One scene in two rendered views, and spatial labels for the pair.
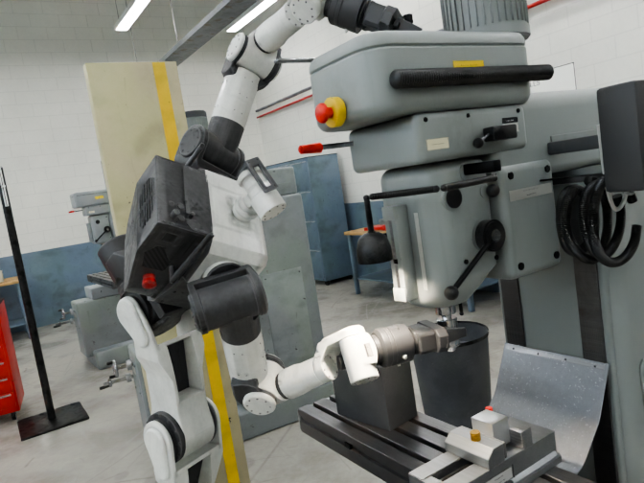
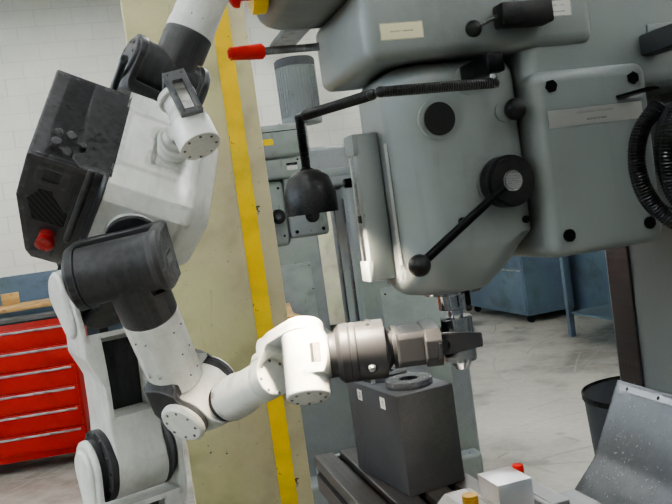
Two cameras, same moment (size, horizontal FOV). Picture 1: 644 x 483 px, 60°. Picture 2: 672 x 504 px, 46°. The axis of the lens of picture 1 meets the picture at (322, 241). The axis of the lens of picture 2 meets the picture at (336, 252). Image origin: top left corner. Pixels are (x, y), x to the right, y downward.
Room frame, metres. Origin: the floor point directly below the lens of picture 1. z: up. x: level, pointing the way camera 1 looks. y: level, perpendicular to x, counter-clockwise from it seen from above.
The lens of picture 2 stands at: (0.11, -0.43, 1.45)
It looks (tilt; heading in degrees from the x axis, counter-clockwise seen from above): 3 degrees down; 16
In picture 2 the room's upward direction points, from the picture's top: 8 degrees counter-clockwise
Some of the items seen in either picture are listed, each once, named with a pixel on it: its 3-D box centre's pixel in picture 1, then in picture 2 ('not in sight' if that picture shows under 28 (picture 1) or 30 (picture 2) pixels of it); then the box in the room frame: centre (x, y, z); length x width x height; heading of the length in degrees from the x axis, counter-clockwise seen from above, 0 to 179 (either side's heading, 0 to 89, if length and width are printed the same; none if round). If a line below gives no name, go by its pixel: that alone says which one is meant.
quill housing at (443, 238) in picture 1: (437, 232); (441, 180); (1.27, -0.26, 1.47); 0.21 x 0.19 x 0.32; 32
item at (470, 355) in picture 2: (448, 333); (458, 340); (1.27, -0.26, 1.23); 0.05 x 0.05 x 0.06
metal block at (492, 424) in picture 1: (490, 428); (506, 496); (1.19, -0.31, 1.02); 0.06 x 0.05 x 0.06; 33
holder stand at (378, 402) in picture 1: (371, 382); (402, 424); (1.60, -0.08, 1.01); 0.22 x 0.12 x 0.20; 39
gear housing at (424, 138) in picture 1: (437, 139); (446, 35); (1.29, -0.30, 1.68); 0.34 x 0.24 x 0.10; 122
